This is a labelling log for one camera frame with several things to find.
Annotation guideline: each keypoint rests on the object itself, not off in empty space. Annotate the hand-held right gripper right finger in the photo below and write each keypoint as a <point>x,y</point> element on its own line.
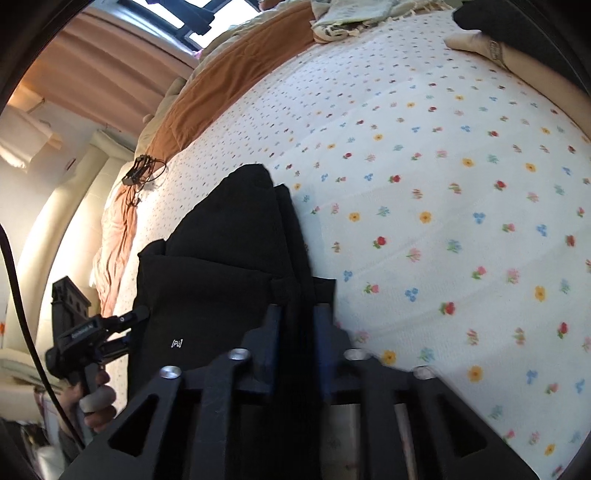
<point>323,353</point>

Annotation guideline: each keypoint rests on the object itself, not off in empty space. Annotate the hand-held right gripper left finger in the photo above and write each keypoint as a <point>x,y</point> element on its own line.
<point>268,344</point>

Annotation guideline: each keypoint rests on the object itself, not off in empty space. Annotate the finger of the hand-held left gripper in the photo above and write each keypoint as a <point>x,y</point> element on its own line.
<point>129,318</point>
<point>115,346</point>

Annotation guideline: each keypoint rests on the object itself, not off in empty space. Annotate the black button shirt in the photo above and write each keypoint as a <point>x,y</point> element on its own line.
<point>221,258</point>

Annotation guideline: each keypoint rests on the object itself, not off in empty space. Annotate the person's left hand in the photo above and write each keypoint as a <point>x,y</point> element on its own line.
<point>99,398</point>

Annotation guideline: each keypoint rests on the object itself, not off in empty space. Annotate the cream padded headboard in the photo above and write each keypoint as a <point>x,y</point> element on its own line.
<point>78,217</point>

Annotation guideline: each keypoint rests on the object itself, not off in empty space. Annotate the white floral bed sheet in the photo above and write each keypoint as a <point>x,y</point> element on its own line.
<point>415,184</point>

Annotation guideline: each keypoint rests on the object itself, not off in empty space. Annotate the beige blanket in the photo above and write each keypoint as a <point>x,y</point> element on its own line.
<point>171,99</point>

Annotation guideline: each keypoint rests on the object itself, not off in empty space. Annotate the pink curtain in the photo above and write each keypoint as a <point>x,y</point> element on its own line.
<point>115,78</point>

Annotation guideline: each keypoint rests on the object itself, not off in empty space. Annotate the orange quilt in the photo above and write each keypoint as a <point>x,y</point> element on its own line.
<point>221,87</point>

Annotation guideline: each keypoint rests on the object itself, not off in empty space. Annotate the black folded garment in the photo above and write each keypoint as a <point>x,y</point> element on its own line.
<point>508,18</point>

